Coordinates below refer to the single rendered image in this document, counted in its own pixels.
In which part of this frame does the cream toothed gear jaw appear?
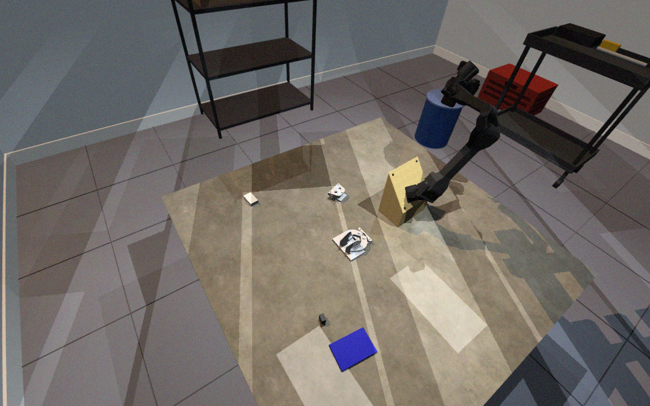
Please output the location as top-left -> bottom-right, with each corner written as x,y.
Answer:
345,236 -> 367,252

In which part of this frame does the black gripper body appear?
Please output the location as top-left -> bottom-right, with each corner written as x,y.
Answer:
441,61 -> 467,107

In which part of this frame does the blue flat rectangular plate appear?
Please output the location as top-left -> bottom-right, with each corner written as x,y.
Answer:
329,327 -> 377,372

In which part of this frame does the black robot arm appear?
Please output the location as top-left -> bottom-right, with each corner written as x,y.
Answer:
405,60 -> 500,203

